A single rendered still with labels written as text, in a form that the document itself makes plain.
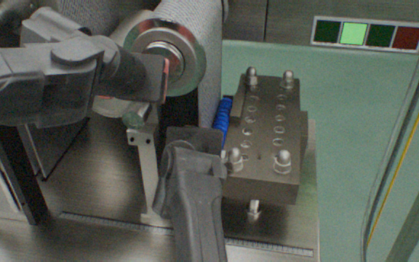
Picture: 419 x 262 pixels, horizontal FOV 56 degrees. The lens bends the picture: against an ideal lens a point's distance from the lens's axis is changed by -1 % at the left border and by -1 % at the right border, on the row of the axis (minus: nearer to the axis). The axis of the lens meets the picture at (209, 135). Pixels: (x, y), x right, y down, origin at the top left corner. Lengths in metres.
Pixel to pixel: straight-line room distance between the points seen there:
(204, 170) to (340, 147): 2.05
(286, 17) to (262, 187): 0.42
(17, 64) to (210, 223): 0.26
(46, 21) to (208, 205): 0.29
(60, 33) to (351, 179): 2.03
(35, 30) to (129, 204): 0.51
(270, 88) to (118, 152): 0.43
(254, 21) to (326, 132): 1.73
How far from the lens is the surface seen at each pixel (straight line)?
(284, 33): 1.00
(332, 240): 2.04
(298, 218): 0.89
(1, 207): 0.97
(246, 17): 0.99
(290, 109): 0.96
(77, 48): 0.44
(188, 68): 0.68
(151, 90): 0.57
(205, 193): 0.50
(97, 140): 1.10
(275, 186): 0.78
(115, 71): 0.47
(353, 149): 2.56
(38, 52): 0.43
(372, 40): 1.01
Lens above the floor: 1.57
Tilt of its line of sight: 39 degrees down
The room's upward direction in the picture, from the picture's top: straight up
